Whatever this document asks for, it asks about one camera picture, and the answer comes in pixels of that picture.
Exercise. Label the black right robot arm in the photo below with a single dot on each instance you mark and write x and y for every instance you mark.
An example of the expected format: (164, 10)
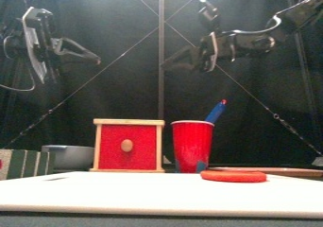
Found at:
(303, 11)

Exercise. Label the flat orange dough disc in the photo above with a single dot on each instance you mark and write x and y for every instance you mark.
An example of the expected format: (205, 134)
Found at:
(234, 176)

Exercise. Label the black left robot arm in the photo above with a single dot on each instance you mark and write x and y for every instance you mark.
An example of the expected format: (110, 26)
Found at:
(11, 46)

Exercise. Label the blue pen with red tip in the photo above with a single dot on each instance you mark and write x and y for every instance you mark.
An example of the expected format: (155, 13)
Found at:
(215, 112)

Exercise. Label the small blue piece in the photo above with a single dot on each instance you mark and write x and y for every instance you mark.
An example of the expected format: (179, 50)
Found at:
(202, 167)

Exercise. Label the metal frame pole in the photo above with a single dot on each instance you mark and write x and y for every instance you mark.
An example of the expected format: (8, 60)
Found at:
(162, 63)

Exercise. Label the red plastic cup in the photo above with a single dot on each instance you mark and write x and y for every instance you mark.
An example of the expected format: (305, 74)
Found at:
(191, 142)

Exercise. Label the white cutting board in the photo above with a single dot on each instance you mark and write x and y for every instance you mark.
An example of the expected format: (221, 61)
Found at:
(126, 193)

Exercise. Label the red drawer with wooden knob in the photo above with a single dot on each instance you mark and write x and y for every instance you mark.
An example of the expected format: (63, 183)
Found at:
(114, 136)

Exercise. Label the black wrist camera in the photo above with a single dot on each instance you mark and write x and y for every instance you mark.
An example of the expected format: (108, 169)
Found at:
(46, 0)
(209, 11)

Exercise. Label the wooden drawer box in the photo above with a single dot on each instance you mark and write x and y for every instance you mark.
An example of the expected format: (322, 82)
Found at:
(126, 121)

